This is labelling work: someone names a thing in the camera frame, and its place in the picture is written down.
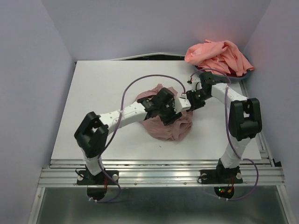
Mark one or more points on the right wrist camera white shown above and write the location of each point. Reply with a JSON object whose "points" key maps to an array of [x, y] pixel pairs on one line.
{"points": [[195, 85]]}

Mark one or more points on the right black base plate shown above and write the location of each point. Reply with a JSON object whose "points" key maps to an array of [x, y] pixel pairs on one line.
{"points": [[212, 176]]}

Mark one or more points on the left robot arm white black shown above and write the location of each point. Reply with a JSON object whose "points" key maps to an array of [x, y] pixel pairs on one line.
{"points": [[92, 134]]}

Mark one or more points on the blue grey plastic basket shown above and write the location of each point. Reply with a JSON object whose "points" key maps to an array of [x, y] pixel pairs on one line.
{"points": [[233, 77]]}

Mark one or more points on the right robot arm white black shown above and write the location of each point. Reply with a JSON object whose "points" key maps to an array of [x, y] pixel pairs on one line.
{"points": [[242, 118]]}

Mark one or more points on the aluminium rail frame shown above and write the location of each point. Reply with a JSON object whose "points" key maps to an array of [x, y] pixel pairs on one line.
{"points": [[158, 179]]}

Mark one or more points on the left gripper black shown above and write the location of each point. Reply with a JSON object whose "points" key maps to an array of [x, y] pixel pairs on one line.
{"points": [[173, 116]]}

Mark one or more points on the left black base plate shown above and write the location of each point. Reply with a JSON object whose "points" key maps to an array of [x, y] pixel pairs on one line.
{"points": [[84, 178]]}

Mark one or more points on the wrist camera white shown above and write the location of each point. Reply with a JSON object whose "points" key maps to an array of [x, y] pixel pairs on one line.
{"points": [[195, 85], [181, 104]]}

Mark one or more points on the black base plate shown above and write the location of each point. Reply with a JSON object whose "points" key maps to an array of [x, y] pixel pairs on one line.
{"points": [[84, 178], [212, 176]]}

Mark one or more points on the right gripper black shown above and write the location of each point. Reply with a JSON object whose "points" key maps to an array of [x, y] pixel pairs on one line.
{"points": [[195, 104]]}

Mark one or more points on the red garment in basket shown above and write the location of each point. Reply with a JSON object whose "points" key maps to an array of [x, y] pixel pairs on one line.
{"points": [[232, 73]]}

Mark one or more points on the dusty pink pleated skirt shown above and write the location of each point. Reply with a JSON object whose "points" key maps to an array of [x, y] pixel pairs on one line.
{"points": [[174, 132]]}

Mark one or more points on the salmon orange skirt pile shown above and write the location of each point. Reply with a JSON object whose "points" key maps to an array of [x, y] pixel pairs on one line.
{"points": [[219, 56]]}

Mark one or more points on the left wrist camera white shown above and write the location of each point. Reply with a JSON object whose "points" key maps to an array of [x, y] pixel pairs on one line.
{"points": [[181, 104]]}

